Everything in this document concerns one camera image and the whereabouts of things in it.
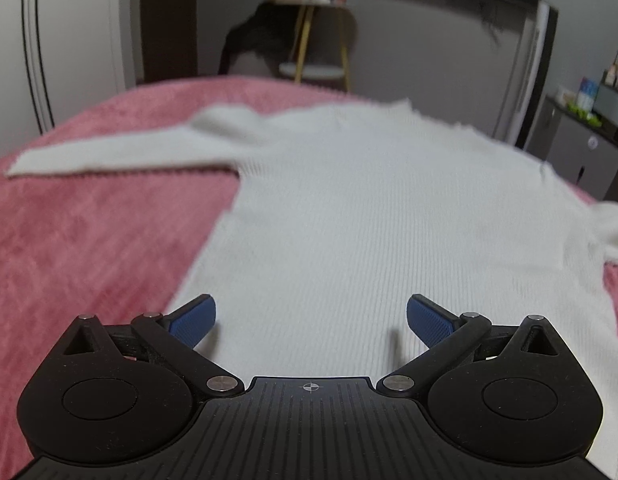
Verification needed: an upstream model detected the black clothing on chair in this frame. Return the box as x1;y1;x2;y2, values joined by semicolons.
218;1;298;76

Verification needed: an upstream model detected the round yellow-legged side table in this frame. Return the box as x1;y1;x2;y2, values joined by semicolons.
272;0;354;93

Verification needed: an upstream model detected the white knit sweater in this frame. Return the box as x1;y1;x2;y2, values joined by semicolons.
4;97;618;378

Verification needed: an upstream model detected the blue and white tissue box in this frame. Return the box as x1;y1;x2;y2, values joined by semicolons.
576;77;598;113

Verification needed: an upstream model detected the grey bedside cabinet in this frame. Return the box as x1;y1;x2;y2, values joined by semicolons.
526;96;618;200

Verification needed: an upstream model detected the white wardrobe door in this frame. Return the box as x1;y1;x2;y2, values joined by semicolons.
0;0;142;157

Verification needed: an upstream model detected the white standing air conditioner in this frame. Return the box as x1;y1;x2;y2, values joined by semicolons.
492;0;558;150

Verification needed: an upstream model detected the dark wooden door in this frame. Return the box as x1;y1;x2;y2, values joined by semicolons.
140;0;197;84

